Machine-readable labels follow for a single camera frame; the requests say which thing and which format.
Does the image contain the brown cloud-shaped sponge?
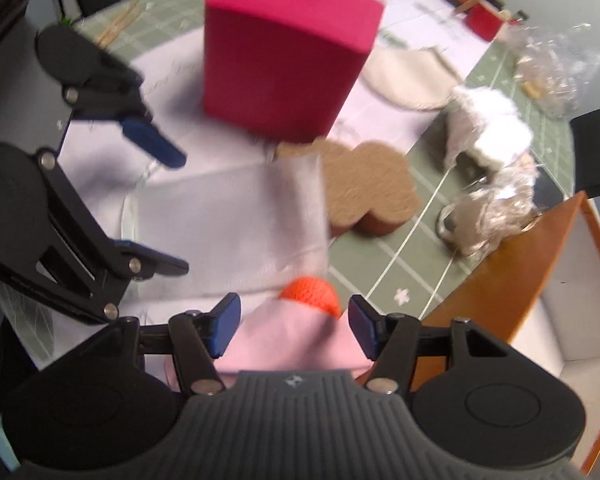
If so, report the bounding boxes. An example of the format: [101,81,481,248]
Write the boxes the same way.
[274,137,422,237]

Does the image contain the magenta fabric cube box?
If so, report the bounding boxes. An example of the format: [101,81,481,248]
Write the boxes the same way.
[203,0,385,144]

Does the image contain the black chair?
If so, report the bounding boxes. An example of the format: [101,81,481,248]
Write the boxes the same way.
[570,109,600,196]

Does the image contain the white printed table runner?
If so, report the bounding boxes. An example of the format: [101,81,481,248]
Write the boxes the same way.
[55,0,491,211]

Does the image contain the orange storage box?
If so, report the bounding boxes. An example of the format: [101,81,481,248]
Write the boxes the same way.
[420,191,600,477]

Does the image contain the beige bath mitt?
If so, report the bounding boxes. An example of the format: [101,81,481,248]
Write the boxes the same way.
[360,45,466,112]

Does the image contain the clear plastic bag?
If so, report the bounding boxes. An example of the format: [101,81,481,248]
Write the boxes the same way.
[500,24,600,119]

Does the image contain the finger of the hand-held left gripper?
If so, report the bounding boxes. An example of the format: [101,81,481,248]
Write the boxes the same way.
[67,67,187,168]
[0,150,190,323]

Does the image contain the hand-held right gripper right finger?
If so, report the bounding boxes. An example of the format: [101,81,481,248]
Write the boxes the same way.
[349,295,511,395]

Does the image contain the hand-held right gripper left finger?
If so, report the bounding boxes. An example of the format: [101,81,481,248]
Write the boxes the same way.
[112,292,242,396]

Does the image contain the plastic wrap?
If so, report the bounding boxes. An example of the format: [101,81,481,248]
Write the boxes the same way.
[437,164,542,257]

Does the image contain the pink cloth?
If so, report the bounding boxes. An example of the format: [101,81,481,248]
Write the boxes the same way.
[164,300,382,392]

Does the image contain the bundle of wooden sticks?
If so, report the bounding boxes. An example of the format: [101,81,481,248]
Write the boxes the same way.
[96,2,142,47]

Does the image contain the green checked tablecloth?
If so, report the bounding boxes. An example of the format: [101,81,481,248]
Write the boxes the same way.
[65,0,581,322]

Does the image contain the white crinkled plastic bag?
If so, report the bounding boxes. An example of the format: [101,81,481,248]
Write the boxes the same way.
[129,154,332,302]

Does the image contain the pink white crochet pouch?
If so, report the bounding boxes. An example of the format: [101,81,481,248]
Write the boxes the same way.
[442,85,534,172]

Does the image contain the red mug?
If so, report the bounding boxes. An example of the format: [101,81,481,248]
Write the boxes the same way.
[464,0,512,43]

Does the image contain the orange crochet ball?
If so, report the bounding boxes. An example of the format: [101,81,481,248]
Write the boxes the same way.
[279,277,342,319]

